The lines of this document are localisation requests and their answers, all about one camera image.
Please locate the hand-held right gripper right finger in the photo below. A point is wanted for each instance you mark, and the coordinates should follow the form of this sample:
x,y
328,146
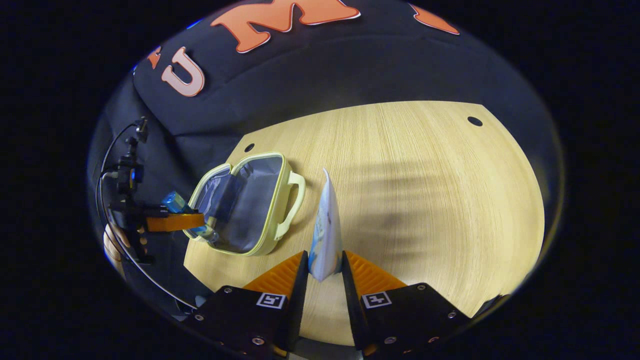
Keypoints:
x,y
351,300

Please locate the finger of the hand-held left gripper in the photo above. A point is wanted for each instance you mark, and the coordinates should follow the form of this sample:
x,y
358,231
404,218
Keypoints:
x,y
175,222

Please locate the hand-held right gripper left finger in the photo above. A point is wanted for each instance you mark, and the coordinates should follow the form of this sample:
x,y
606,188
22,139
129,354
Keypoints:
x,y
299,300

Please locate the blue clear bottle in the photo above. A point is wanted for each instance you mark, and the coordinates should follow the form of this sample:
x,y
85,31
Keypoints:
x,y
175,201

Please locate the blue and white tube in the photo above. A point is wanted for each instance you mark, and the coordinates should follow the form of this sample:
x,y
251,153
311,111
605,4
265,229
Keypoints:
x,y
326,235

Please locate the pale yellow suitcase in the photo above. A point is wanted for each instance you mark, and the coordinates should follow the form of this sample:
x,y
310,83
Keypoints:
x,y
250,210

